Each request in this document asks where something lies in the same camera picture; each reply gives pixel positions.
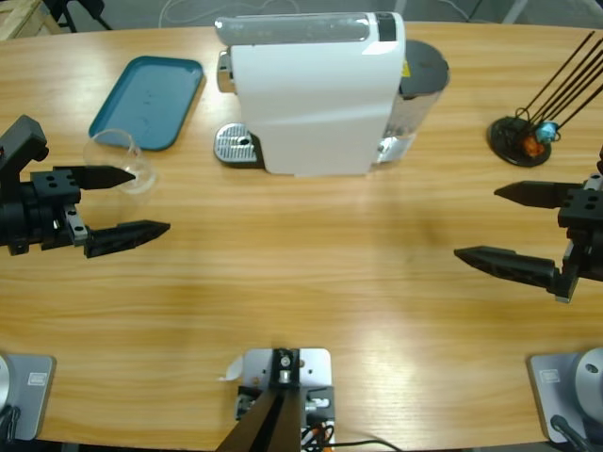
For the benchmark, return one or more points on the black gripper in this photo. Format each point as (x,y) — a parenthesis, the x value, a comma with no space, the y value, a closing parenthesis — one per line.
(23,221)
(591,249)

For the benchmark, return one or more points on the clear glass cup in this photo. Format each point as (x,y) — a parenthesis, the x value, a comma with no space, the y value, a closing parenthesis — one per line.
(141,181)

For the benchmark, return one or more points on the blue coffee capsule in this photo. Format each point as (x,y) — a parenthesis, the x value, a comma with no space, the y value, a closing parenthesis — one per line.
(547,132)

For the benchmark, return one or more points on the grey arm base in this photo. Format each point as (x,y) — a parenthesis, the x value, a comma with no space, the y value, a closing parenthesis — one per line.
(28,395)
(565,391)

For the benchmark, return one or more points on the orange coffee capsule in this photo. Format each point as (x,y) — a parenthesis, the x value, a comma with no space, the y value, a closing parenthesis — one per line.
(533,145)

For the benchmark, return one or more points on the white capsule coffee machine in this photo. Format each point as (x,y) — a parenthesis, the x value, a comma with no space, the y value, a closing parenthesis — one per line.
(311,103)

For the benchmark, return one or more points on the black capsule holder with rods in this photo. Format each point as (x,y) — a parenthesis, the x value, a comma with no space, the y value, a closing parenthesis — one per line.
(513,150)

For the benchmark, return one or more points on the teal plastic tray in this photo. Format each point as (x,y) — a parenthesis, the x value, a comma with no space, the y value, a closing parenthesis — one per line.
(146,101)

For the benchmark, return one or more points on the metal drip tray grille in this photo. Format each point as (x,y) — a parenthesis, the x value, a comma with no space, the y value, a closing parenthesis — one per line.
(233,141)

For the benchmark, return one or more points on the water tank with black lid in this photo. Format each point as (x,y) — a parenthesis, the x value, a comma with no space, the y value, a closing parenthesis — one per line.
(421,70)

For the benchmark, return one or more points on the black chair legs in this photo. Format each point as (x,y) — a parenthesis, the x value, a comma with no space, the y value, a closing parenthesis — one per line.
(92,11)

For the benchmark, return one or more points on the white tape piece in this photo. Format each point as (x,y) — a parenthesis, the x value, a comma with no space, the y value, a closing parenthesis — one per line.
(233,369)

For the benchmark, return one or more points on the wooden crate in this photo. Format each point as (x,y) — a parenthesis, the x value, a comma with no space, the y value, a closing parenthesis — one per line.
(19,16)

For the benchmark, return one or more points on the grey metal leg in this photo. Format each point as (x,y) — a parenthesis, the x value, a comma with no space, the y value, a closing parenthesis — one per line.
(514,10)

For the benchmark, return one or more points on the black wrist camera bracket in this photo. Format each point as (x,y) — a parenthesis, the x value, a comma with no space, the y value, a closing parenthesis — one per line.
(21,141)

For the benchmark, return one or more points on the white mount block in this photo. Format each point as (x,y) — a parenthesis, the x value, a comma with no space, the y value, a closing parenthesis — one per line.
(313,369)

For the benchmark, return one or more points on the dark camera post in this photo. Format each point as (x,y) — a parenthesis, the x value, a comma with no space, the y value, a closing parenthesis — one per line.
(273,419)

